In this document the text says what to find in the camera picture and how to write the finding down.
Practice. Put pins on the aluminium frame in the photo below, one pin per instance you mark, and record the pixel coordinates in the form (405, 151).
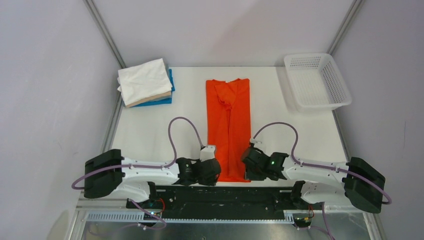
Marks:
(165, 133)

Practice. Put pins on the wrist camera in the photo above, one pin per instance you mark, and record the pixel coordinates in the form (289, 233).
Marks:
(207, 152)
(256, 143)

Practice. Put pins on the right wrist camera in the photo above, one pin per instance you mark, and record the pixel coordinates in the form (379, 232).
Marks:
(256, 143)

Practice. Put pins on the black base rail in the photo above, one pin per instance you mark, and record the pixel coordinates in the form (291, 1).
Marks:
(197, 203)

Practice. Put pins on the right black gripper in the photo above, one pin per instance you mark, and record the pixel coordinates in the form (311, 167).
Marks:
(249, 175)

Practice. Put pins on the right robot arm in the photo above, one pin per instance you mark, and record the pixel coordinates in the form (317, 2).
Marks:
(354, 183)

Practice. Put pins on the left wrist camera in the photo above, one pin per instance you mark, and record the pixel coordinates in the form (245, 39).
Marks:
(207, 152)

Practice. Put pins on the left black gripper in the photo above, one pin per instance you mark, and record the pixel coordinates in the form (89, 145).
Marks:
(211, 181)

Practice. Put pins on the beige folded t-shirt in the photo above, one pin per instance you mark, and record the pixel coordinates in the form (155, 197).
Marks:
(168, 93)

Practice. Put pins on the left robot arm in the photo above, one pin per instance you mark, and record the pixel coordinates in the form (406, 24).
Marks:
(110, 175)

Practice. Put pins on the white plastic basket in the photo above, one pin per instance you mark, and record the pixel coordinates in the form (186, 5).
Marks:
(316, 82)

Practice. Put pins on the white folded t-shirt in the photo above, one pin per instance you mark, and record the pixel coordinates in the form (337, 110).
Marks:
(143, 81)

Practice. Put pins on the orange t-shirt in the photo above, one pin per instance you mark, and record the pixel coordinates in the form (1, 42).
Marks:
(229, 125)

